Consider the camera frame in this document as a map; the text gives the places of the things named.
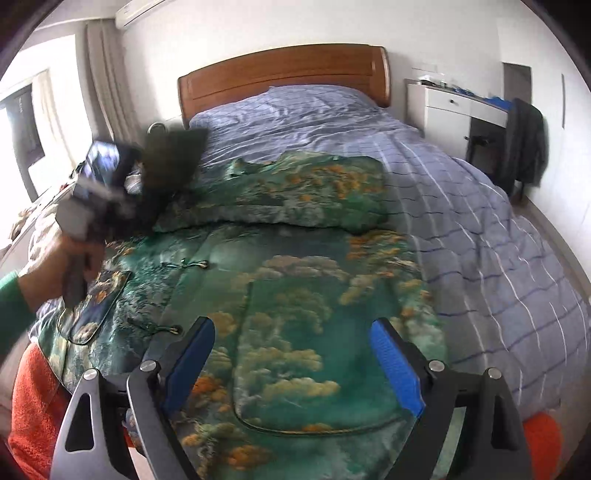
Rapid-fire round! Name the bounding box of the white desk with drawers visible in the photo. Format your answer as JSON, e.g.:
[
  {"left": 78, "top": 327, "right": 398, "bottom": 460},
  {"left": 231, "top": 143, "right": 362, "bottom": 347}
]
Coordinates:
[{"left": 406, "top": 83, "right": 508, "bottom": 160}]

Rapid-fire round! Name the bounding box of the blue checked duvet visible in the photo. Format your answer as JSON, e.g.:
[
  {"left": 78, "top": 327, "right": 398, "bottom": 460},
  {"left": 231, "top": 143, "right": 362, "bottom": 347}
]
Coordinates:
[{"left": 34, "top": 84, "right": 591, "bottom": 423}]

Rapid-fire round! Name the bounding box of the green sleeved left forearm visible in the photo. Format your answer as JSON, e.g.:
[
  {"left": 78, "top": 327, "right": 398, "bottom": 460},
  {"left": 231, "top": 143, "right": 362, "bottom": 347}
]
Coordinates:
[{"left": 0, "top": 272, "right": 36, "bottom": 361}]

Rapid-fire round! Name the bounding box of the black chair with jacket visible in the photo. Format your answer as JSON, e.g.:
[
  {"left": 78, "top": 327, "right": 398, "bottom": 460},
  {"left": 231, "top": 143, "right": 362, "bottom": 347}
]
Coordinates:
[{"left": 495, "top": 98, "right": 548, "bottom": 199}]

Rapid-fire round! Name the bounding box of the brown wooden headboard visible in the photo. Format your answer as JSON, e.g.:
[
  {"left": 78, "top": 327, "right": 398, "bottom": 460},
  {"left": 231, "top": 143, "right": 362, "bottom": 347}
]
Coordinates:
[{"left": 177, "top": 43, "right": 392, "bottom": 125}]

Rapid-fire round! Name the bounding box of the white wall air conditioner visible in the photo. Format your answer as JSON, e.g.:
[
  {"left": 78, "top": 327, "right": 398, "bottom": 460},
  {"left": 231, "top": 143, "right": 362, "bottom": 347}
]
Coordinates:
[{"left": 114, "top": 0, "right": 168, "bottom": 30}]

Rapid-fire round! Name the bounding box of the orange fuzzy cloth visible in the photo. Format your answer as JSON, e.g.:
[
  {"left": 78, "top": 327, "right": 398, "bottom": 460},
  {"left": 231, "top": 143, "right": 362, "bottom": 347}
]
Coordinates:
[{"left": 8, "top": 344, "right": 70, "bottom": 479}]

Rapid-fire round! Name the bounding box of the white round fan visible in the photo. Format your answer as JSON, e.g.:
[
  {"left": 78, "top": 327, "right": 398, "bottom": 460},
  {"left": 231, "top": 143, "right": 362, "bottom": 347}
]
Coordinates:
[{"left": 147, "top": 121, "right": 169, "bottom": 136}]

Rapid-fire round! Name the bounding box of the person's left hand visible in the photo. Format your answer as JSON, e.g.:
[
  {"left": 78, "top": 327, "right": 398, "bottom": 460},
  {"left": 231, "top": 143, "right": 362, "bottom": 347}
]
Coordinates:
[{"left": 18, "top": 234, "right": 105, "bottom": 313}]

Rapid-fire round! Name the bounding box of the green landscape print silk jacket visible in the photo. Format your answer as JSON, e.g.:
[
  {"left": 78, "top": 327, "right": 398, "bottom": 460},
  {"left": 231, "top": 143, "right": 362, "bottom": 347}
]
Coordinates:
[{"left": 37, "top": 153, "right": 447, "bottom": 479}]

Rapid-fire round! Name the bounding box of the beige curtain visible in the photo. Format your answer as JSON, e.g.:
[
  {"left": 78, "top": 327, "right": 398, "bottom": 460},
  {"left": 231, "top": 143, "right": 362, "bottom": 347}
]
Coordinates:
[{"left": 86, "top": 19, "right": 140, "bottom": 144}]

